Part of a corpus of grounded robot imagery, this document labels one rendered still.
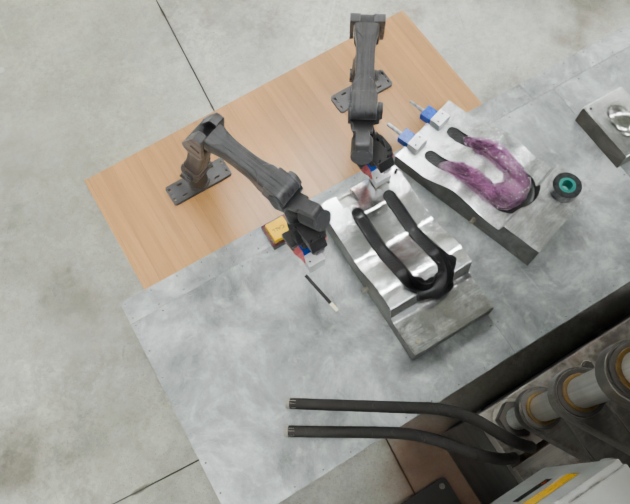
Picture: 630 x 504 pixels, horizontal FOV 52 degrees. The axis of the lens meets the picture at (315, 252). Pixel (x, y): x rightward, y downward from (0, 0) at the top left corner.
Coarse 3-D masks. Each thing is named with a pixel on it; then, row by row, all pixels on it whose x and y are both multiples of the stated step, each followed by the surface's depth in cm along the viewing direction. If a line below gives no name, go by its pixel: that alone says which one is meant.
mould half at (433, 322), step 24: (360, 192) 185; (408, 192) 185; (336, 216) 183; (384, 216) 183; (336, 240) 186; (360, 240) 180; (384, 240) 180; (408, 240) 179; (432, 240) 177; (360, 264) 178; (384, 264) 176; (408, 264) 173; (432, 264) 172; (456, 264) 172; (384, 288) 170; (456, 288) 177; (384, 312) 177; (408, 312) 175; (432, 312) 175; (456, 312) 175; (480, 312) 175; (408, 336) 173; (432, 336) 173
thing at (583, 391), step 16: (624, 368) 100; (576, 384) 119; (592, 384) 112; (512, 400) 173; (544, 400) 137; (576, 400) 121; (592, 400) 116; (608, 400) 113; (496, 416) 172; (512, 416) 162; (544, 416) 141; (512, 432) 166; (528, 432) 166
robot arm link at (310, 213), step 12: (300, 180) 155; (300, 192) 156; (276, 204) 153; (288, 204) 155; (300, 204) 154; (312, 204) 152; (300, 216) 155; (312, 216) 151; (324, 216) 154; (312, 228) 154; (324, 228) 155
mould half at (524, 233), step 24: (456, 120) 197; (432, 144) 194; (456, 144) 193; (504, 144) 189; (408, 168) 193; (432, 168) 191; (480, 168) 186; (528, 168) 188; (552, 168) 187; (432, 192) 194; (456, 192) 183; (480, 216) 183; (504, 216) 183; (528, 216) 179; (552, 216) 179; (504, 240) 184; (528, 240) 176; (528, 264) 184
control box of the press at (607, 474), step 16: (560, 464) 132; (576, 464) 120; (592, 464) 112; (608, 464) 104; (624, 464) 104; (528, 480) 136; (544, 480) 124; (560, 480) 115; (576, 480) 107; (592, 480) 103; (608, 480) 102; (624, 480) 102; (416, 496) 238; (432, 496) 238; (448, 496) 238; (512, 496) 129; (528, 496) 119; (544, 496) 110; (560, 496) 103; (576, 496) 102; (592, 496) 101; (608, 496) 101; (624, 496) 101
